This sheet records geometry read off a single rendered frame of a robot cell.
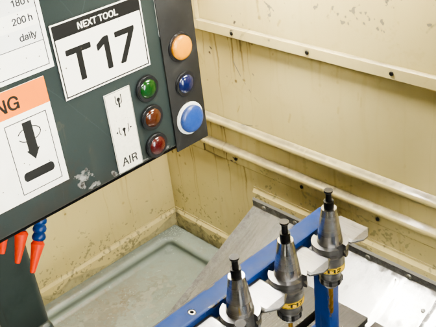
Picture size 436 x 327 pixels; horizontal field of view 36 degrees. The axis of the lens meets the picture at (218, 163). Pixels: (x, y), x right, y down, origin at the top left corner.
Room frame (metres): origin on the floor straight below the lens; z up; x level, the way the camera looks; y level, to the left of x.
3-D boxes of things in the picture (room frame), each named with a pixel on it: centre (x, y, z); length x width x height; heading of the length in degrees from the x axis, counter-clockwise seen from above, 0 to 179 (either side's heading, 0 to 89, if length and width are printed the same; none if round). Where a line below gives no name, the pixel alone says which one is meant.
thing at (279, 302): (0.81, -0.05, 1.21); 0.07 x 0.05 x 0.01; 41
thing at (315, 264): (0.89, -0.13, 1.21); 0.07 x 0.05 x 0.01; 41
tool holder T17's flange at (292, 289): (0.85, -0.09, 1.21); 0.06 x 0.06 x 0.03
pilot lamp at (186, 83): (0.65, 0.02, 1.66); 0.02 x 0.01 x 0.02; 131
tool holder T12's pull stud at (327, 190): (0.92, -0.17, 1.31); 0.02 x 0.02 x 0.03
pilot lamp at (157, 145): (0.62, 0.06, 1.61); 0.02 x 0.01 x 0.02; 131
